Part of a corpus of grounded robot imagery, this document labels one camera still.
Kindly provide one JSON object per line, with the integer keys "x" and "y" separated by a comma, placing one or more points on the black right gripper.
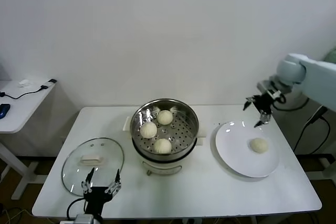
{"x": 263, "y": 102}

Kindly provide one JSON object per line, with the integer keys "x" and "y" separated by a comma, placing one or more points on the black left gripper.
{"x": 97, "y": 197}

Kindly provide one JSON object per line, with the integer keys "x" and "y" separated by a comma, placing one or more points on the round glass pot lid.
{"x": 92, "y": 159}

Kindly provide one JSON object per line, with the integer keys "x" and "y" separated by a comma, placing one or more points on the white steamed baozi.
{"x": 148, "y": 130}
{"x": 165, "y": 117}
{"x": 162, "y": 145}
{"x": 258, "y": 145}

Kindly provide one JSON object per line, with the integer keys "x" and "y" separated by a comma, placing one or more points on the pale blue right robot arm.
{"x": 312, "y": 74}

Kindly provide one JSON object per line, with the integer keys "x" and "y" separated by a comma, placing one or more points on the stainless steel steamer basket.
{"x": 183, "y": 132}

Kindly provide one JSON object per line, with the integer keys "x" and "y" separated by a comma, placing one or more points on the white round plate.
{"x": 231, "y": 153}

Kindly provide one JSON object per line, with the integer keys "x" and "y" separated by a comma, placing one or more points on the pale green appliance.
{"x": 331, "y": 56}

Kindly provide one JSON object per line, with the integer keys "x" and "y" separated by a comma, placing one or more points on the white side desk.
{"x": 23, "y": 108}

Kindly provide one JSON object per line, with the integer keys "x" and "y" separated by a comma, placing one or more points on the blue computer mouse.
{"x": 4, "y": 110}

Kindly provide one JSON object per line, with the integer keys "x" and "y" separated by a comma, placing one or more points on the small white desk object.
{"x": 25, "y": 82}

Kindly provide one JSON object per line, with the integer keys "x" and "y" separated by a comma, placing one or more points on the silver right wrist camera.
{"x": 271, "y": 87}

